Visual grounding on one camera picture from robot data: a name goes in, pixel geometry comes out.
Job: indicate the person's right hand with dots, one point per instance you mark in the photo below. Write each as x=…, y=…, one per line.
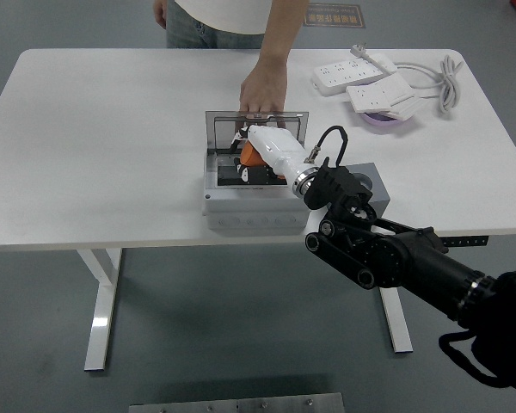
x=160, y=13

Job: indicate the person's left hand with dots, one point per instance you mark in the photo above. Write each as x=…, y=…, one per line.
x=262, y=90

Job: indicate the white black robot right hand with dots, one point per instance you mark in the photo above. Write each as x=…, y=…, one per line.
x=275, y=148

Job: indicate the orange cylindrical battery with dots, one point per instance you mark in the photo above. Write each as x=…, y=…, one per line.
x=249, y=155

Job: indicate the transparent hinged box lid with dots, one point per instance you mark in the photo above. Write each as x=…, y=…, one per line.
x=210, y=129

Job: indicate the person's left forearm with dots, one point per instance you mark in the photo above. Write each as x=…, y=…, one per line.
x=284, y=30

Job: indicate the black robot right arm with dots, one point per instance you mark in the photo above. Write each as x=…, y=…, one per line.
x=391, y=258

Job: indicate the grey plastic electrical box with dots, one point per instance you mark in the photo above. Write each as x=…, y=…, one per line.
x=241, y=211

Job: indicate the person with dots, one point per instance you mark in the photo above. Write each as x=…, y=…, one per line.
x=219, y=17

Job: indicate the white long power strip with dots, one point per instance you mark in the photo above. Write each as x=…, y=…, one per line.
x=339, y=75

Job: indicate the brown floor sign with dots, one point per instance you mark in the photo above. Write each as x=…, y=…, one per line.
x=335, y=15

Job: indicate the purple round bowl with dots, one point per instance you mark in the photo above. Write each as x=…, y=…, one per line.
x=382, y=121

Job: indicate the grey block holder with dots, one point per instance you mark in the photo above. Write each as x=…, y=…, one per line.
x=380, y=189

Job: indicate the white square socket panel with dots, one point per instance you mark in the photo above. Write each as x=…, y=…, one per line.
x=408, y=108
x=378, y=96

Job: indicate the white table leg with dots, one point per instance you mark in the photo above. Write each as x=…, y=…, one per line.
x=400, y=327
x=101, y=301

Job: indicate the grey metal plate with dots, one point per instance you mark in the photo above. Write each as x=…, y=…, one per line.
x=236, y=404

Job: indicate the black perforated bracket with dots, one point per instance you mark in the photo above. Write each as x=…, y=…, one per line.
x=468, y=241

